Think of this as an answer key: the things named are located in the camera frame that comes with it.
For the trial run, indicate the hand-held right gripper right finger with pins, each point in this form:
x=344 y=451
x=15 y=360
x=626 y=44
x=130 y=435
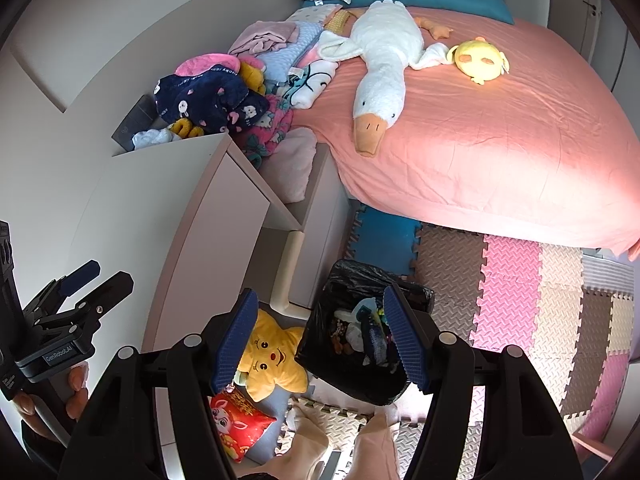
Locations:
x=405 y=340

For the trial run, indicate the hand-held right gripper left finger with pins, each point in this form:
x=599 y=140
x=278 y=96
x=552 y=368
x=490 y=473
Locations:
x=235 y=340

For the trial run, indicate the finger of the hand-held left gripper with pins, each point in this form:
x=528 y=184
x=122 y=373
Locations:
x=75 y=275
x=107 y=285

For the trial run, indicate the grey fish plush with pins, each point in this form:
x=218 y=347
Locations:
x=375 y=342

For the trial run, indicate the teal plastic toy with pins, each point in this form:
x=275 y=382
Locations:
x=365 y=307

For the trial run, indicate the white quilted cloth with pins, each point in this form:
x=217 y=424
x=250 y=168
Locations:
x=352 y=335

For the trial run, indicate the trash bin with black bag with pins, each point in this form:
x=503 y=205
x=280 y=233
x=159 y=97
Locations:
x=360 y=380

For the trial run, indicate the person's left hand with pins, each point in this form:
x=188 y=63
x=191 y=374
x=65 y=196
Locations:
x=77 y=392

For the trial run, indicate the yellow star plush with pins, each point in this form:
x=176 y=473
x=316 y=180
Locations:
x=270 y=355

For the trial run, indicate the red printed pillow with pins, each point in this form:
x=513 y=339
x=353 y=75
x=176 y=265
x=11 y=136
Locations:
x=240 y=420

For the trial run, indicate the beige corner guard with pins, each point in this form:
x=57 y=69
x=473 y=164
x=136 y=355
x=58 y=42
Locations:
x=287 y=270

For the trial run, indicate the blue-grey cushion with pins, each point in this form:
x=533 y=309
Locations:
x=272 y=437

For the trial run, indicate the person's right leg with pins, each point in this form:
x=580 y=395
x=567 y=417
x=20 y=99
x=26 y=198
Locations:
x=375 y=447

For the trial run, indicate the person's leg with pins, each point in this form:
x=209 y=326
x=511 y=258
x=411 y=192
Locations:
x=375 y=447
x=310 y=440

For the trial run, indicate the foam puzzle floor mat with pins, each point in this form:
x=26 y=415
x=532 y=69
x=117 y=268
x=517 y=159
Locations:
x=525 y=310

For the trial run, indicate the person's left leg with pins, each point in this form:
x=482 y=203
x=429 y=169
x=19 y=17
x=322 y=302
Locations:
x=310 y=440

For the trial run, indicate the white bedside cabinet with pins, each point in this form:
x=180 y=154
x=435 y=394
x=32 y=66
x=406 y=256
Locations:
x=320 y=220

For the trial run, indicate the small light blue cloth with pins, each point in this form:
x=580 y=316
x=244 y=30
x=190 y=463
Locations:
x=150 y=137

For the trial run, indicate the yellow plush toy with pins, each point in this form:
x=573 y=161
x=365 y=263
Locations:
x=252 y=77
x=185 y=130

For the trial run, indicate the pale pink pillow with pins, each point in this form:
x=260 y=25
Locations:
x=297 y=160

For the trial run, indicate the pink bed sheet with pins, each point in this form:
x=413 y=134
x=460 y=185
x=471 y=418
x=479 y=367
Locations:
x=475 y=150

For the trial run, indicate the grey ribbed mat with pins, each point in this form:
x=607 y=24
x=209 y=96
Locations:
x=607 y=270

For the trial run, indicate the navy rabbit print blanket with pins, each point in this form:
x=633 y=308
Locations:
x=210 y=95

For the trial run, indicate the pink floral blanket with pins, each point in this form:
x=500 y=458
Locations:
x=270 y=125

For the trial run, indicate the pink clothing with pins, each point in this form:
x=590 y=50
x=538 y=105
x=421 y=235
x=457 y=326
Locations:
x=205 y=62

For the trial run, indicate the white printed cloth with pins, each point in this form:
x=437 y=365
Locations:
x=312 y=80

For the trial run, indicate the white goose plush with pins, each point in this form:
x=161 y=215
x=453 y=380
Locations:
x=385 y=60

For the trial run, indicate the light blue blanket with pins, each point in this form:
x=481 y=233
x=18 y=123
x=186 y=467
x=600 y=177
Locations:
x=282 y=60

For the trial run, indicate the yellow chick plush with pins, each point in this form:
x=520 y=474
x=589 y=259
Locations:
x=480 y=60

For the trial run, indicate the mauve clothing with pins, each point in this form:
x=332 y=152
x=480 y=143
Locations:
x=265 y=37

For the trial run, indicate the yellow knit cloth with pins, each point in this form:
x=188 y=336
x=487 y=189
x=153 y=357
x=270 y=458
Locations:
x=335 y=19

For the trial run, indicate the white wardrobe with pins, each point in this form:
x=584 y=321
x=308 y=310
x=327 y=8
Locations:
x=590 y=10

